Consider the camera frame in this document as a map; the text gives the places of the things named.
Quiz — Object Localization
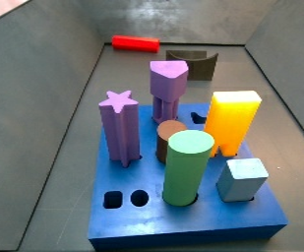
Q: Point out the brown cylinder block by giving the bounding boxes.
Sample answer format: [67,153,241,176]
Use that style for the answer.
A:
[155,120,187,163]

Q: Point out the purple star block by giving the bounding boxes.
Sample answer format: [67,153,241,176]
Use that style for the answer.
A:
[99,91,139,167]

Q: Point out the green cylinder block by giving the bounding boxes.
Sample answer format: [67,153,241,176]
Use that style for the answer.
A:
[162,130,214,207]

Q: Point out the purple rounded triangle block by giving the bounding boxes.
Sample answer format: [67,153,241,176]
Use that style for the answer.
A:
[150,60,188,123]

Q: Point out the yellow arch block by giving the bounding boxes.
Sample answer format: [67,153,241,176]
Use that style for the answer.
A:
[203,91,262,157]

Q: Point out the dark grey curved holder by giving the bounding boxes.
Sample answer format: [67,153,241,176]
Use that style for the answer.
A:
[166,50,218,81]

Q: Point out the light blue square block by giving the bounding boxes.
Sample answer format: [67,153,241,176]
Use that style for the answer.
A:
[215,157,267,202]

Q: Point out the blue shape sorter base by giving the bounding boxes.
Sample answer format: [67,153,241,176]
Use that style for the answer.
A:
[88,105,287,251]

